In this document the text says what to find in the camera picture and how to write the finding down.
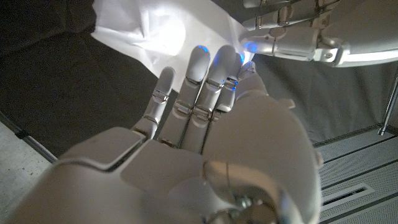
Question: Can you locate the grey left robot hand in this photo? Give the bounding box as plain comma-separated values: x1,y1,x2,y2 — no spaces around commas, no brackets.
239,0,398,68

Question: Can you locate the white plastic bag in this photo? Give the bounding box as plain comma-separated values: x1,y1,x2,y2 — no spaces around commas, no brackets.
91,0,254,93

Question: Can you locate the backdrop stand pole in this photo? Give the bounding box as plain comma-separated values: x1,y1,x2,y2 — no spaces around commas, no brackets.
0,110,58,164
377,71,398,136

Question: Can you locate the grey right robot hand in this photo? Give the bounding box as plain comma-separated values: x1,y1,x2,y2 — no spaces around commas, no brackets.
6,45,324,224

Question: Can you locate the ceiling air vent slot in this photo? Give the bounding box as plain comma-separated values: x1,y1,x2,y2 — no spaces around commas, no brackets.
320,183,376,212

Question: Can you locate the black backdrop curtain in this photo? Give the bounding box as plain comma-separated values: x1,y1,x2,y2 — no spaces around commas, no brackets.
0,0,398,156

